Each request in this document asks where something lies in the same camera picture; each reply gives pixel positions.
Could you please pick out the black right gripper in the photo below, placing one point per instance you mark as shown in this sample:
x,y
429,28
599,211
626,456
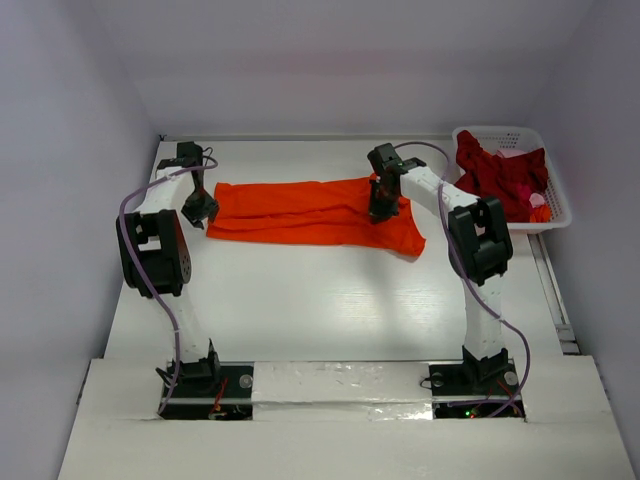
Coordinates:
x,y
381,204

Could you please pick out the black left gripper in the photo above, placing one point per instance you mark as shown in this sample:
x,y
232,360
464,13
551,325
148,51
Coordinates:
x,y
208,210

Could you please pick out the orange t shirt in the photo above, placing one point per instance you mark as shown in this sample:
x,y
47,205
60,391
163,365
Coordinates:
x,y
328,213

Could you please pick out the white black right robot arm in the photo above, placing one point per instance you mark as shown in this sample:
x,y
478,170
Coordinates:
x,y
479,249

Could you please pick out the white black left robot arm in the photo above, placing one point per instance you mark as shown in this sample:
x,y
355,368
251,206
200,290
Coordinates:
x,y
156,261

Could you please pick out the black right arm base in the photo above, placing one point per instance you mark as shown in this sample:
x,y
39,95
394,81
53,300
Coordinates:
x,y
453,396

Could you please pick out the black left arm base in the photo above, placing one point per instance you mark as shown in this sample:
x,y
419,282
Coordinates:
x,y
231,400

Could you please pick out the white plastic laundry basket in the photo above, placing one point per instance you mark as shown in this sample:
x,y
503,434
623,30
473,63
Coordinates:
x,y
512,141

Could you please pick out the dark red t shirt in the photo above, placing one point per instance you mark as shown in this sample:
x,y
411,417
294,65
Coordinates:
x,y
510,179

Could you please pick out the pink garment in basket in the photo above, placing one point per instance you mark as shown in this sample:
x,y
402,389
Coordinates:
x,y
536,200

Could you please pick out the orange garment in basket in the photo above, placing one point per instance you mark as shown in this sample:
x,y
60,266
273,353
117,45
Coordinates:
x,y
540,214

